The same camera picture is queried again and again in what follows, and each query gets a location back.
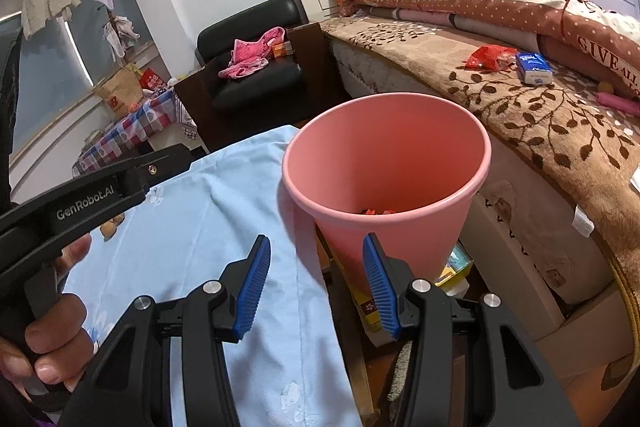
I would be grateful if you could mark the bed with patterned cover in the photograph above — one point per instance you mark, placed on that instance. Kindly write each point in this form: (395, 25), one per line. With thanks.
(550, 132)

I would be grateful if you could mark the red bag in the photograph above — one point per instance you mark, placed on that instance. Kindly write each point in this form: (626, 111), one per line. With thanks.
(151, 79)

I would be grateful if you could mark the red patterned white cloth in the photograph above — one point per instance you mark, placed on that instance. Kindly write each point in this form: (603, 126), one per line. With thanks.
(187, 123)

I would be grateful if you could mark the yellow box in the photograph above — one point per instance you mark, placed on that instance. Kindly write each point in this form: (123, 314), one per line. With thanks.
(372, 307)

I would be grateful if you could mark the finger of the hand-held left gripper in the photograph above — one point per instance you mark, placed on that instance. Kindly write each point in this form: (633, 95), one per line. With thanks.
(160, 169)

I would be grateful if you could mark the blue tissue packet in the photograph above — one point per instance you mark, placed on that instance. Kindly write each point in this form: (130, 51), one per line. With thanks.
(534, 69)

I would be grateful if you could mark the brown walnut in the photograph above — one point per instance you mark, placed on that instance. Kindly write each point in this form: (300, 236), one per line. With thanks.
(112, 228)

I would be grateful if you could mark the person's left hand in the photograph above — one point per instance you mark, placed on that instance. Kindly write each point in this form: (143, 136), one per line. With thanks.
(55, 347)

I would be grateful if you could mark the brown paper bag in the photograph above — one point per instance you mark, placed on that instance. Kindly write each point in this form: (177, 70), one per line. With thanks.
(120, 92)

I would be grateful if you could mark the polka dot quilt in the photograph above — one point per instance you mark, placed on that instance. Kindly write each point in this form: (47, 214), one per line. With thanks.
(500, 14)

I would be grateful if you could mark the hanging clothes bundle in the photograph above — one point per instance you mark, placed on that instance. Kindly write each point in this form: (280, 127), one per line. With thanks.
(120, 32)

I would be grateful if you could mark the black leather armchair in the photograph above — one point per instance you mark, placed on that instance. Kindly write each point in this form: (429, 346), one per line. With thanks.
(250, 92)

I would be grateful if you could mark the pink tube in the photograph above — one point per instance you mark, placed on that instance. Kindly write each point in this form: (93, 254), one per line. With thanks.
(617, 103)

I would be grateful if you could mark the orange box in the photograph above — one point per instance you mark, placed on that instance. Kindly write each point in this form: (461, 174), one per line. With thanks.
(281, 50)

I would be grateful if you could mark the light blue floral cloth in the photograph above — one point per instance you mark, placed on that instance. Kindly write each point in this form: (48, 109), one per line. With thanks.
(225, 207)

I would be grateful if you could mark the green box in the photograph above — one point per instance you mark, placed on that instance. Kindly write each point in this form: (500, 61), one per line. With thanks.
(456, 263)

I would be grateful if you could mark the orange wrapper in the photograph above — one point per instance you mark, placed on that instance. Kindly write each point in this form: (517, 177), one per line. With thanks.
(378, 211)

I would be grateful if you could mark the small yellow ball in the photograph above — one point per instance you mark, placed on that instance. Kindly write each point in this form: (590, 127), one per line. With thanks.
(607, 87)

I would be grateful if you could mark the red snack packet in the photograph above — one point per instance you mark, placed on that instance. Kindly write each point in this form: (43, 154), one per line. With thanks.
(490, 58)

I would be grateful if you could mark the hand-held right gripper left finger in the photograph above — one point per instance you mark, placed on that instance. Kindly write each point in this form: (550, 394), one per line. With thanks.
(255, 287)

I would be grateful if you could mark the pink bucket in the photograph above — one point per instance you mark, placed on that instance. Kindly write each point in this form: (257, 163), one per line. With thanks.
(390, 147)

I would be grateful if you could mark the checked tablecloth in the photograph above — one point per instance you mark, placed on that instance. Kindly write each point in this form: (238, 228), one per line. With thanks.
(125, 132)

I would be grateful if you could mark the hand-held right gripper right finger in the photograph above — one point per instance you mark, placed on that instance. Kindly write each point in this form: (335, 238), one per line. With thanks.
(377, 287)

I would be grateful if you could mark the beige hanging towel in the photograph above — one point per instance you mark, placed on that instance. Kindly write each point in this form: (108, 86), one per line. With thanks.
(50, 2)

